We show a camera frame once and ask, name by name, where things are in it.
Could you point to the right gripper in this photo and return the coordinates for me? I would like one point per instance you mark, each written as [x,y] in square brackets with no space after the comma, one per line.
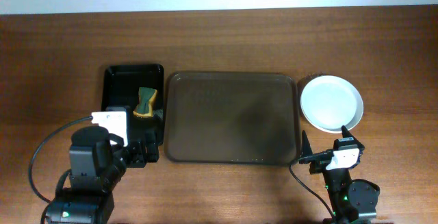
[321,155]

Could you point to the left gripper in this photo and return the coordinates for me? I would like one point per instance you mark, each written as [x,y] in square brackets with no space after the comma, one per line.
[144,148]

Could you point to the green yellow sponge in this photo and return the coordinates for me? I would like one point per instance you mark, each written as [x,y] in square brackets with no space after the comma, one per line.
[146,99]

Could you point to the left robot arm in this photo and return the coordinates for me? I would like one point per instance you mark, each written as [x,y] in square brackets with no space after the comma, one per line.
[100,154]

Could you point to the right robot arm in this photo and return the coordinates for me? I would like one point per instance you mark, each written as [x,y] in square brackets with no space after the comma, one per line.
[351,200]

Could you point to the black small tray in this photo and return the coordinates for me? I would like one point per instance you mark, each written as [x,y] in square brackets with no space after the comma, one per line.
[121,84]

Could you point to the brown serving tray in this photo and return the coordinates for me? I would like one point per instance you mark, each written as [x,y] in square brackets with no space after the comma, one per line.
[232,118]

